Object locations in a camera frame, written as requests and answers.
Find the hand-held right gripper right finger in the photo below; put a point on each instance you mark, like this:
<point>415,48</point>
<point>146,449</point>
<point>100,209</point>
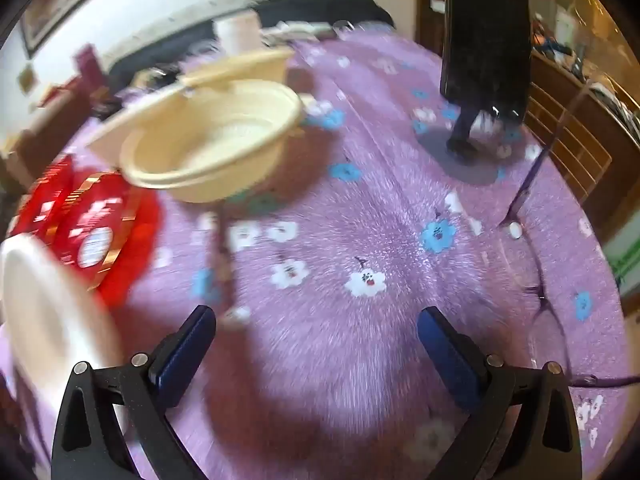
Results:
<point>450,360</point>

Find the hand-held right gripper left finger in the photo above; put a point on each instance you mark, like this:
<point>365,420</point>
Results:
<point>185,355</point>

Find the large red scalloped plate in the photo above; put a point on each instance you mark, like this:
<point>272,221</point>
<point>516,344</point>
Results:
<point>144,240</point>

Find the white foam bowl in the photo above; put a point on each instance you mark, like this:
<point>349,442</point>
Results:
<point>45,310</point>

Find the cream plastic bowl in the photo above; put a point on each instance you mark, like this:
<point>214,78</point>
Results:
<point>240,67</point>
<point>210,150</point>

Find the purple floral tablecloth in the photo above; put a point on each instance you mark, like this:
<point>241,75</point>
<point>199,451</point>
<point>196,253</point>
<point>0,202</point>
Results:
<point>350,200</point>

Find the dark wooden chair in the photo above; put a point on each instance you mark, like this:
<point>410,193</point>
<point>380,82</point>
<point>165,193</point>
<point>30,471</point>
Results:
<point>570,150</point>

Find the brown armchair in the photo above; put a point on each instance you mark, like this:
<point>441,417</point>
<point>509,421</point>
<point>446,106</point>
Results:
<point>45,125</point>

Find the black upright device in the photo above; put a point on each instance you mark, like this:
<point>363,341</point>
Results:
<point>485,35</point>

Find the white plastic jar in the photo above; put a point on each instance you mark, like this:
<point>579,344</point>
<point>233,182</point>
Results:
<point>240,32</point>

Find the black leather sofa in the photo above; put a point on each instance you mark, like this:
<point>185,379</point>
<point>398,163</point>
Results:
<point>320,5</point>

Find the framed wall picture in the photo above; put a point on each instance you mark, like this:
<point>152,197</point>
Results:
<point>60,0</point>

